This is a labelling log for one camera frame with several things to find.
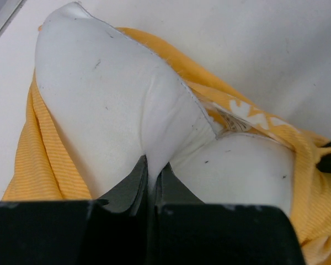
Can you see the yellow Mickey Mouse pillowcase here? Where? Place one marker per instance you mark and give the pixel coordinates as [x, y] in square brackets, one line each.
[44, 170]

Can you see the white pillowcase care label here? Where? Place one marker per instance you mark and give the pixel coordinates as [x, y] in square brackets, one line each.
[232, 123]

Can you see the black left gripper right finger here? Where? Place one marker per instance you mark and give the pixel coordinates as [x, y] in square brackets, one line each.
[189, 231]

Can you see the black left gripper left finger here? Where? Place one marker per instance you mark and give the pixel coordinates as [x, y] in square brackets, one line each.
[107, 230]

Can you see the white pillow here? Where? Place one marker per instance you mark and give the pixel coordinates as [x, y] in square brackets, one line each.
[113, 100]

